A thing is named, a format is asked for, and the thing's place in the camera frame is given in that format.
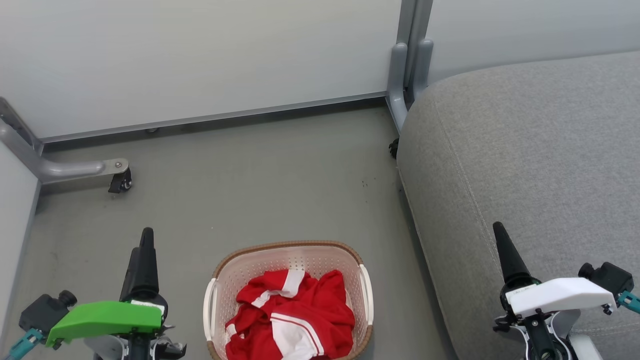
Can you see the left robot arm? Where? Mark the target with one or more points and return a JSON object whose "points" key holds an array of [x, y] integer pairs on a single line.
{"points": [[138, 350]]}

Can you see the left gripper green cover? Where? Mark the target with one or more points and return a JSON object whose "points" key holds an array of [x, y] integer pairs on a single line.
{"points": [[105, 317]]}

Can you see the grey fabric sofa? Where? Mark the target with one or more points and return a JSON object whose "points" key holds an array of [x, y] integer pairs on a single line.
{"points": [[525, 150]]}

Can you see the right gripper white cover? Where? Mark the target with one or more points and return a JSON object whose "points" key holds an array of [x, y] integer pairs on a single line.
{"points": [[560, 295]]}

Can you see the red and white garment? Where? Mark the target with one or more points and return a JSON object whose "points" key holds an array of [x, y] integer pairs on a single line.
{"points": [[300, 307]]}

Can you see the white door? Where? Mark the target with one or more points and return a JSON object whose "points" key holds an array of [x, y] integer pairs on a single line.
{"points": [[525, 30]]}

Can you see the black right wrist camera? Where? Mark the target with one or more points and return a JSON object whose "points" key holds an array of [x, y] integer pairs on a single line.
{"points": [[607, 277]]}

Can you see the white partition panel narrow view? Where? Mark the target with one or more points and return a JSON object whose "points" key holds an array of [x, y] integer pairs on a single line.
{"points": [[12, 225]]}

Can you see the white plastic laundry basket brown rim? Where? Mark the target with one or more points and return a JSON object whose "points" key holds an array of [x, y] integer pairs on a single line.
{"points": [[280, 257]]}

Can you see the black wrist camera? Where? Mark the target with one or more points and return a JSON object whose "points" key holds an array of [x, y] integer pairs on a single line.
{"points": [[607, 277], [45, 311]]}

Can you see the small grey panel levelling foot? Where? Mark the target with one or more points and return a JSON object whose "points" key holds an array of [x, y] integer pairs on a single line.
{"points": [[151, 130]]}

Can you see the black caster wheel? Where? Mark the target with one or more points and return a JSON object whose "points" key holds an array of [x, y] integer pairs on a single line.
{"points": [[121, 182], [394, 148]]}

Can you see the grey metal partition post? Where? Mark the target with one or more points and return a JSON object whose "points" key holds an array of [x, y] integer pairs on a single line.
{"points": [[406, 65]]}

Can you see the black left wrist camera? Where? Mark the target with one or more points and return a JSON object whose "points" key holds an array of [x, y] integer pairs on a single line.
{"points": [[45, 311]]}

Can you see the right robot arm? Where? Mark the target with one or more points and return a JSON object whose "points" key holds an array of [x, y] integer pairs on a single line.
{"points": [[587, 349]]}

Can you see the grey metal partition foot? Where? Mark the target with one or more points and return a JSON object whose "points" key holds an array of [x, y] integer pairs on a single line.
{"points": [[65, 170]]}

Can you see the wide white partition panel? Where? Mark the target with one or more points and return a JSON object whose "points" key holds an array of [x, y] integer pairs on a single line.
{"points": [[200, 60]]}

